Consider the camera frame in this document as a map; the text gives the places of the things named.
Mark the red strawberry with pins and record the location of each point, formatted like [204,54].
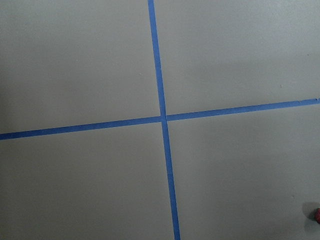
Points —
[317,215]

